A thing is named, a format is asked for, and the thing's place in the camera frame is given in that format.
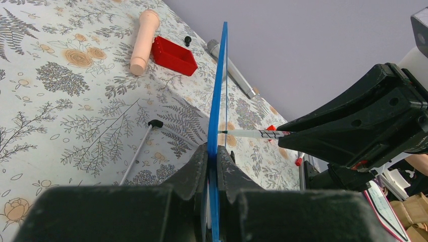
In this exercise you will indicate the red rectangular frame block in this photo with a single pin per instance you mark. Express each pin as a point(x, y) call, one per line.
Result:
point(174, 57)

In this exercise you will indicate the black small bolt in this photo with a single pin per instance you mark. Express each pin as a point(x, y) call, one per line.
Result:
point(187, 41)

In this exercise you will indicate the pink microphone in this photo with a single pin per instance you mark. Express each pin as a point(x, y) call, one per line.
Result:
point(149, 24)

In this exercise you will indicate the silver microphone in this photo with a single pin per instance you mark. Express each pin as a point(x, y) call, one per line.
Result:
point(213, 48)

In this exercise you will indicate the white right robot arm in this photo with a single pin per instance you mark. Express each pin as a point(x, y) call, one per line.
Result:
point(337, 177)

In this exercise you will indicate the blue framed whiteboard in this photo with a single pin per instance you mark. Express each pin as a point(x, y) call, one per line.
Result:
point(217, 100)

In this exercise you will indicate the red capped marker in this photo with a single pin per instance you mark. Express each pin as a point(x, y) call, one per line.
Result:
point(299, 160)

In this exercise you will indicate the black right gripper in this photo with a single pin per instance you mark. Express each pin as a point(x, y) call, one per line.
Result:
point(379, 117)

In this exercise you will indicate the person in black shirt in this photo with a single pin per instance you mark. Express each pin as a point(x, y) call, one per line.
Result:
point(414, 170)

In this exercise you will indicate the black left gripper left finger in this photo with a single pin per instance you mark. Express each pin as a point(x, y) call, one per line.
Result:
point(71, 214)

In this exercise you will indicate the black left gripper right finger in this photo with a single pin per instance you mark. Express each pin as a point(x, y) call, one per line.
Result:
point(251, 213)

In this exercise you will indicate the red triangular block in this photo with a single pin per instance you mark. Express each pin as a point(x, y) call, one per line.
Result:
point(272, 132)

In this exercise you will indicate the floral patterned table mat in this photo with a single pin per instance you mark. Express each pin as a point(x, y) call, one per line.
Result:
point(72, 114)

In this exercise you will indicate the green whiteboard marker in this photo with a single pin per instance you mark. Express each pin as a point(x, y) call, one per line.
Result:
point(258, 134)

